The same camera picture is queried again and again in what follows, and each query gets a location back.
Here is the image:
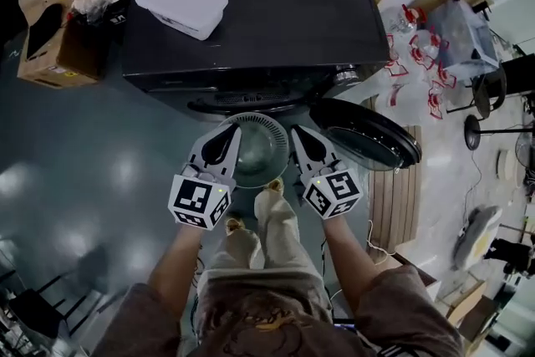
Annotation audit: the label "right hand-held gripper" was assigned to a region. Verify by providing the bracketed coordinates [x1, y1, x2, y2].
[290, 125, 363, 221]

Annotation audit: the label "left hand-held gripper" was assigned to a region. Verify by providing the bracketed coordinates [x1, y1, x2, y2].
[167, 124, 243, 231]

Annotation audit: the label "green laundry basket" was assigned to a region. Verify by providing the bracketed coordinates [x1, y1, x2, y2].
[219, 111, 290, 190]

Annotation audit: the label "black washing machine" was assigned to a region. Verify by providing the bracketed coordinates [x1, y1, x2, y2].
[120, 0, 392, 123]

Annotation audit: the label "person's right forearm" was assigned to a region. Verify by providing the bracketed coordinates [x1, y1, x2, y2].
[320, 212, 386, 306]

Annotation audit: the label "person's left forearm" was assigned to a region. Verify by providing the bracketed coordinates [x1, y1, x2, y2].
[148, 221, 211, 309]

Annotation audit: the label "black washing machine door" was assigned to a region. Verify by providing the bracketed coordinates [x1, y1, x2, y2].
[308, 98, 422, 172]

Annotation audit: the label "wooden slat platform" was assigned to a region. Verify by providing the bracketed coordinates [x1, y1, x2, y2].
[367, 125, 424, 254]

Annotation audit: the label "person's beige trousers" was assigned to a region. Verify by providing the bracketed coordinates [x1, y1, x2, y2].
[206, 179, 331, 319]

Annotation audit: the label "black floor fan stand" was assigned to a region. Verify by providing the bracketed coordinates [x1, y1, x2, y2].
[464, 115, 535, 152]

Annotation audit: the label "white lidded plastic box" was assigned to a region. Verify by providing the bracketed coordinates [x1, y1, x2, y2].
[134, 0, 230, 42]

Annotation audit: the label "person's brown printed shirt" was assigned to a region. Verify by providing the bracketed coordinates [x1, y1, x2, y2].
[91, 265, 465, 357]

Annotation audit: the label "white and yellow foam cushion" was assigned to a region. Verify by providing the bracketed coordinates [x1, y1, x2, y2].
[453, 204, 505, 271]

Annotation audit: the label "brown cardboard box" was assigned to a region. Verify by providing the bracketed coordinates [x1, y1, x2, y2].
[16, 0, 110, 89]

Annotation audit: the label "black mesh chair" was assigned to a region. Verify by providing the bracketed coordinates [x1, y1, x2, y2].
[446, 62, 509, 123]

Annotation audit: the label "white power cable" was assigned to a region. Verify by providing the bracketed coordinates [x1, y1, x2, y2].
[366, 219, 397, 255]

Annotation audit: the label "clear bags with red handles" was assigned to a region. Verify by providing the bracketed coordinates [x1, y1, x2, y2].
[380, 3, 459, 120]

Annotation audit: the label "black frame chair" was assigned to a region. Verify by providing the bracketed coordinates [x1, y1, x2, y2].
[8, 242, 126, 340]

